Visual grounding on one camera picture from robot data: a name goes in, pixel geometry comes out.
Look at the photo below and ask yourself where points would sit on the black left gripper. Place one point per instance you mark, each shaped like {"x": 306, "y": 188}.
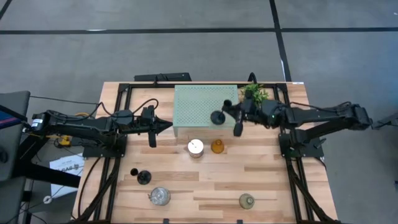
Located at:
{"x": 147, "y": 119}

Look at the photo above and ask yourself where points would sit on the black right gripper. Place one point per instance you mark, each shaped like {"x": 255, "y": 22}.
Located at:
{"x": 250, "y": 109}

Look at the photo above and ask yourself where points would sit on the tall black candlestick holder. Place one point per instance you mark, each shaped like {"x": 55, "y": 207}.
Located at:
{"x": 217, "y": 118}
{"x": 143, "y": 177}

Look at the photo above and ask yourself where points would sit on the amber glass candle holder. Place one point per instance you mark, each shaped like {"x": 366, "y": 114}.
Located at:
{"x": 217, "y": 146}

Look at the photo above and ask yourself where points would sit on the metal tin candle orange label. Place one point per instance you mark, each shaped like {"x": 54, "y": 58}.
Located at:
{"x": 196, "y": 147}

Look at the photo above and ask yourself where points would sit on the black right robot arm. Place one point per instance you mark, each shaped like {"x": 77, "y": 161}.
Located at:
{"x": 311, "y": 116}

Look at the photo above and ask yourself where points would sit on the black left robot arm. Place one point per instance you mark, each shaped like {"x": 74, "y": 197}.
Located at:
{"x": 77, "y": 124}

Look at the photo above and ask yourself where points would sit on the small green artificial plant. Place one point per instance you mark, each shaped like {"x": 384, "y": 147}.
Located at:
{"x": 256, "y": 93}

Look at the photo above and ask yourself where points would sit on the green perforated metal shelf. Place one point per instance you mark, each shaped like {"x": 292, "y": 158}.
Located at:
{"x": 192, "y": 105}

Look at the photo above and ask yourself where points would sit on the black flat box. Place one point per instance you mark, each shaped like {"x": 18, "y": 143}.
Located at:
{"x": 161, "y": 77}

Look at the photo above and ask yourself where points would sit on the white label sticker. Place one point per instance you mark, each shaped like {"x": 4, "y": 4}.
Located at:
{"x": 298, "y": 83}

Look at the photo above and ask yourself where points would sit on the yellow clamp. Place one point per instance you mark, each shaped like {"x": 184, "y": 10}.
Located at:
{"x": 65, "y": 141}

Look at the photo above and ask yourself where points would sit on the white printed paper sheet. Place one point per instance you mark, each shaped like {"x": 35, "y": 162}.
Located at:
{"x": 66, "y": 165}

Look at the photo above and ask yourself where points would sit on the white round disc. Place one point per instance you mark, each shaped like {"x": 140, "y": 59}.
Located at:
{"x": 47, "y": 199}

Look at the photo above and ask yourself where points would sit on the black stand leg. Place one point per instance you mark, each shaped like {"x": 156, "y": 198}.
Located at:
{"x": 385, "y": 122}

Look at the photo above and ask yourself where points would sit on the blue fabric item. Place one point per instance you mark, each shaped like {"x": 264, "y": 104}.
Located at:
{"x": 6, "y": 120}

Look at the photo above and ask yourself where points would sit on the black aluminium table frame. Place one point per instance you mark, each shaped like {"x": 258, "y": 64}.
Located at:
{"x": 149, "y": 84}

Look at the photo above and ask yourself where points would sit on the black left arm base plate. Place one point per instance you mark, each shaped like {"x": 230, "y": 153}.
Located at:
{"x": 93, "y": 152}

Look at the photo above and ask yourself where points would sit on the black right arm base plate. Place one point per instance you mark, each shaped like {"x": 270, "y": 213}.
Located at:
{"x": 311, "y": 151}

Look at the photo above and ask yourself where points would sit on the black floor stand frame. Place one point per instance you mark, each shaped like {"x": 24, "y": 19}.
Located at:
{"x": 46, "y": 177}

